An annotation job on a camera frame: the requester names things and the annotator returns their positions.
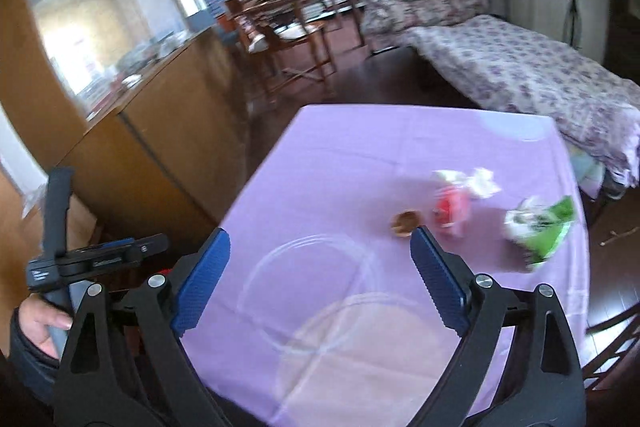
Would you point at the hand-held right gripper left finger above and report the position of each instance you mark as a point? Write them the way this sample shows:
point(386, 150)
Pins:
point(200, 282)

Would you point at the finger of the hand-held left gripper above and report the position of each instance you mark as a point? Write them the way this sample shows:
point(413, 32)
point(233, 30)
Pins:
point(150, 247)

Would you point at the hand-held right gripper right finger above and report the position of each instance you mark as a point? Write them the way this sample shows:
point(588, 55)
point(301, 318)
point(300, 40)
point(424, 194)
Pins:
point(440, 282)

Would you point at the small brown wrapper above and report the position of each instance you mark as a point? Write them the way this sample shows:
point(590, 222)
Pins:
point(406, 222)

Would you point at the person's left forearm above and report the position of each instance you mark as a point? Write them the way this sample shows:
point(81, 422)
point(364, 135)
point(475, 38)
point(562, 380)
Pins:
point(25, 367)

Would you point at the person's left hand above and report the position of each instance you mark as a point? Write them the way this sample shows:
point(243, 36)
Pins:
point(37, 322)

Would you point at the red and clear plastic packet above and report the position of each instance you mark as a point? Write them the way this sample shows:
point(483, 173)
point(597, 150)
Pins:
point(452, 207)

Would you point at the crumpled white tissue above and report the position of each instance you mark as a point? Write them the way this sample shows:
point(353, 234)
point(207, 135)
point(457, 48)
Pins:
point(482, 184)

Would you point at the wooden cabinet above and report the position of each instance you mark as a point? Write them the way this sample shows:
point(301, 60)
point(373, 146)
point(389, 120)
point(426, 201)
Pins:
point(150, 132)

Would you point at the green snack packet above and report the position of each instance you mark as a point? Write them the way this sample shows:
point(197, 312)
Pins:
point(545, 232)

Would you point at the purple tablecloth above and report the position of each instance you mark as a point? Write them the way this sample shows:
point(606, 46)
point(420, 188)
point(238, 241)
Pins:
point(350, 182)

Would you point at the wooden stick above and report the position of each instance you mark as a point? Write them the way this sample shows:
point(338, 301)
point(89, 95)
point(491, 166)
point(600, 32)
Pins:
point(620, 237)

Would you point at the dark wooden chair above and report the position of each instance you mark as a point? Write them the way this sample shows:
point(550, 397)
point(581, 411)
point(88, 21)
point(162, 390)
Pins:
point(620, 347)

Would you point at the blue chair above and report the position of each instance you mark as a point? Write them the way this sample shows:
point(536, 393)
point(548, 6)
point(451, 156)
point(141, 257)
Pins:
point(201, 21)

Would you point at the bed with floral sheet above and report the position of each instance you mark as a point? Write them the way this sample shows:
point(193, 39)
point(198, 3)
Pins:
point(525, 62)

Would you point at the carved wooden armchair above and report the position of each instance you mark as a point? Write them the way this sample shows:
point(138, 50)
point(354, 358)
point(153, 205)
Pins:
point(265, 37)

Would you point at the glass display case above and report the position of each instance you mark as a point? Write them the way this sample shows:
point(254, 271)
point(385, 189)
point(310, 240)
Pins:
point(100, 7)

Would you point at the folded floral quilt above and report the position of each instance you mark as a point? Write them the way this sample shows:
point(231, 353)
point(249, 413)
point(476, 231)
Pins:
point(415, 12)

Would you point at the black coat stand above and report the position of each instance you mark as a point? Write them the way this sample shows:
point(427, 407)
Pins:
point(574, 22)

